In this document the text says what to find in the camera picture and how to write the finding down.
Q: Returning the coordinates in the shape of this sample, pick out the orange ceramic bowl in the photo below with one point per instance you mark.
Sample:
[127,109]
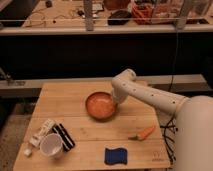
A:
[100,106]

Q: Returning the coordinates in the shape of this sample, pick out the orange toy carrot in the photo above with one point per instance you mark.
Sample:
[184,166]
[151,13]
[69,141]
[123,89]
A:
[143,134]

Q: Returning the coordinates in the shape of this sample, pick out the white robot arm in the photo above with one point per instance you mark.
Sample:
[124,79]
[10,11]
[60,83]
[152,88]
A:
[194,120]

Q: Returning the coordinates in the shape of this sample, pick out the black bowl on shelf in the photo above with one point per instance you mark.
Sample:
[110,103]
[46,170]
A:
[119,17]

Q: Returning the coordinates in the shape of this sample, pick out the black striped box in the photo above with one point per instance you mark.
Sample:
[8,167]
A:
[67,141]

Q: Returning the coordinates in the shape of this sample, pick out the blue sponge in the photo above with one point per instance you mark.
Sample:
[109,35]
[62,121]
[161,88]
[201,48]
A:
[116,156]

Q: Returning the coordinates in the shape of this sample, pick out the orange crate on shelf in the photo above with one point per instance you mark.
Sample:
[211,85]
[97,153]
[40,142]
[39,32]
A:
[142,14]

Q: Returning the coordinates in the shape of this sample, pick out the white crumpled packaging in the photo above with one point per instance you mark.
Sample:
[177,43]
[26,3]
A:
[43,131]

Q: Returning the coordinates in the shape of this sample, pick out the small white cube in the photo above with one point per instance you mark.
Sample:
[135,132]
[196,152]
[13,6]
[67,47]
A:
[27,152]

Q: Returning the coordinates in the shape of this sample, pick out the grey metal post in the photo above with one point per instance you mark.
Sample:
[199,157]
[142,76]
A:
[88,15]

